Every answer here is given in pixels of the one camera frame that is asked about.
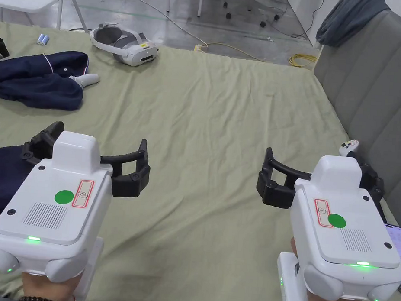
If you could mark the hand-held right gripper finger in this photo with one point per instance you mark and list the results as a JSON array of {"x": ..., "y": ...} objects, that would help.
[
  {"x": 371, "y": 179},
  {"x": 275, "y": 194}
]

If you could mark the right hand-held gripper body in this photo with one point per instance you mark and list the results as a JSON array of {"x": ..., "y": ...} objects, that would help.
[{"x": 349, "y": 238}]

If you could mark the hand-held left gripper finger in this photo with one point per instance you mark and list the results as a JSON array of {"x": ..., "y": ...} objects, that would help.
[
  {"x": 130, "y": 185},
  {"x": 39, "y": 148}
]

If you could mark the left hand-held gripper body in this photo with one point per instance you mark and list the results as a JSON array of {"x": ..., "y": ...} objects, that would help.
[{"x": 49, "y": 194}]

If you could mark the person's left hand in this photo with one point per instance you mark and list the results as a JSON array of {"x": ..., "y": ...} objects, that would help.
[{"x": 49, "y": 289}]

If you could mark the white hand controller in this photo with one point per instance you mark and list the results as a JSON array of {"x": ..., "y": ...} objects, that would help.
[
  {"x": 348, "y": 146},
  {"x": 86, "y": 79}
]

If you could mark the dark blue shirt white piping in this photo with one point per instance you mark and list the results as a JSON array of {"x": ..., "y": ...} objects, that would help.
[{"x": 29, "y": 81}]

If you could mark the grey padded headboard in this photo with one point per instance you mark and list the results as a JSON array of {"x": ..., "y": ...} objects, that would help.
[{"x": 382, "y": 85}]

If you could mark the bed with pale green sheet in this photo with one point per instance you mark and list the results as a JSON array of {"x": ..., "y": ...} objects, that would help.
[{"x": 206, "y": 123}]

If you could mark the pale blue battery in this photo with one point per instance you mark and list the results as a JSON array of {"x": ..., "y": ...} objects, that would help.
[
  {"x": 45, "y": 39},
  {"x": 41, "y": 39}
]

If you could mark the white headset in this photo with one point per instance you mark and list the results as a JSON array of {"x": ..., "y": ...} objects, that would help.
[{"x": 132, "y": 47}]

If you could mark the grey cloth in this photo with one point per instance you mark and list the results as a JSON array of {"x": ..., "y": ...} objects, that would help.
[{"x": 349, "y": 19}]

